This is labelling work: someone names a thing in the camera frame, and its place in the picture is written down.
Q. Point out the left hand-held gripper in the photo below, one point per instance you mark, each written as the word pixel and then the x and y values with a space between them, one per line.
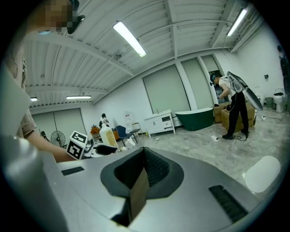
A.
pixel 75 145

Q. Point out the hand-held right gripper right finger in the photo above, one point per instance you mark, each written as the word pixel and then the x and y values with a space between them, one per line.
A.
pixel 192 181

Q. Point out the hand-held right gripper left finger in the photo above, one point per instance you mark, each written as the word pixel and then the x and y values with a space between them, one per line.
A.
pixel 90 192

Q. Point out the person's left forearm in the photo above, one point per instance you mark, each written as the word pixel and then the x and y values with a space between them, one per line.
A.
pixel 49 149

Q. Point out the white jug yellow label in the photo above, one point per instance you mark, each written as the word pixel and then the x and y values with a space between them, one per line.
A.
pixel 108 136

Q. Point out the blue chair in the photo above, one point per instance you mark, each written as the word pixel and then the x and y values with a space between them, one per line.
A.
pixel 122 132

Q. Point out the white water dispenser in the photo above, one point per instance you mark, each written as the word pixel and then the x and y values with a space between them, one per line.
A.
pixel 128 120

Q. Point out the white floor power strip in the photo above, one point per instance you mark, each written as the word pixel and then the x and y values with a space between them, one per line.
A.
pixel 215 138

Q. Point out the black standing fan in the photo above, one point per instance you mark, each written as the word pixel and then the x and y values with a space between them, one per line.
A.
pixel 57 138

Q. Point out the ceiling tube light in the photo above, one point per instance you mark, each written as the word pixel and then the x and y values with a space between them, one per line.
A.
pixel 236 22
pixel 34 99
pixel 78 97
pixel 130 38

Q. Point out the white vanity cabinet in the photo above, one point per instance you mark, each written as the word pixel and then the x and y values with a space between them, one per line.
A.
pixel 158 123

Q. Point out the green bathtub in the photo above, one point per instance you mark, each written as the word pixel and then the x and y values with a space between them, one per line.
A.
pixel 194 119

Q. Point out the white oval board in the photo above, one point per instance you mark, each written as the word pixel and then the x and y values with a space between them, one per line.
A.
pixel 262 174

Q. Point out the person's brown printed t-shirt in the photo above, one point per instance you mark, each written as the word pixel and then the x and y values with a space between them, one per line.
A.
pixel 28 124

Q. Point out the grey roller blind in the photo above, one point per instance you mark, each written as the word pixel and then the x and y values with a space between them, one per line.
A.
pixel 166 90
pixel 197 83
pixel 210 63

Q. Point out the stacked cardboard boxes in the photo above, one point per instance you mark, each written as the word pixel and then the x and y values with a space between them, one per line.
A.
pixel 251 117

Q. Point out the grey waste bin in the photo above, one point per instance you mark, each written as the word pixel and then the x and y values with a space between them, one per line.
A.
pixel 269 102

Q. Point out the person's head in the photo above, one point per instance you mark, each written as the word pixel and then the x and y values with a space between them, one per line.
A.
pixel 56 15

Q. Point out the black head camera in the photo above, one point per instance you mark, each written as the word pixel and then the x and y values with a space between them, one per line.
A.
pixel 73 25

